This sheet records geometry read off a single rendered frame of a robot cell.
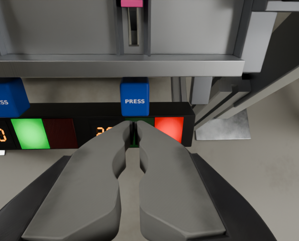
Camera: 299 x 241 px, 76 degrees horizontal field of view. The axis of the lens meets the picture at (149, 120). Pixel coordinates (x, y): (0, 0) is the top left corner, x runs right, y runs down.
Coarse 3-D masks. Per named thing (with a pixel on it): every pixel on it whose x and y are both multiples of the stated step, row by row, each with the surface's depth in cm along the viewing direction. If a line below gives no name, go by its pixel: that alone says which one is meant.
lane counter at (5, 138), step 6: (0, 126) 19; (6, 126) 19; (0, 132) 19; (6, 132) 19; (0, 138) 20; (6, 138) 20; (12, 138) 20; (0, 144) 20; (6, 144) 20; (12, 144) 20
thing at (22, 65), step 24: (0, 72) 13; (24, 72) 14; (48, 72) 14; (72, 72) 14; (96, 72) 14; (120, 72) 14; (144, 72) 14; (168, 72) 14; (192, 72) 14; (216, 72) 14; (240, 72) 14
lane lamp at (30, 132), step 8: (16, 120) 19; (24, 120) 19; (32, 120) 19; (40, 120) 19; (16, 128) 19; (24, 128) 19; (32, 128) 19; (40, 128) 19; (24, 136) 20; (32, 136) 20; (40, 136) 20; (24, 144) 20; (32, 144) 20; (40, 144) 20; (48, 144) 20
